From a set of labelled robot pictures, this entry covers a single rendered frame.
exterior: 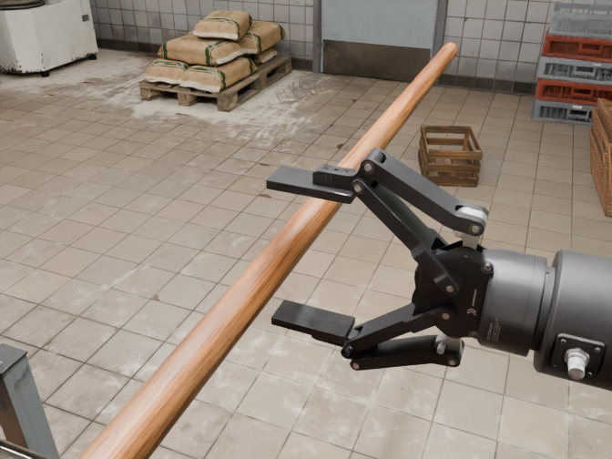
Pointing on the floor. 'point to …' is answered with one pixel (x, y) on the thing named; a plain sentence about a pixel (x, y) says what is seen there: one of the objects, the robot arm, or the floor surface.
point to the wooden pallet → (228, 101)
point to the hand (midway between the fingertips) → (287, 251)
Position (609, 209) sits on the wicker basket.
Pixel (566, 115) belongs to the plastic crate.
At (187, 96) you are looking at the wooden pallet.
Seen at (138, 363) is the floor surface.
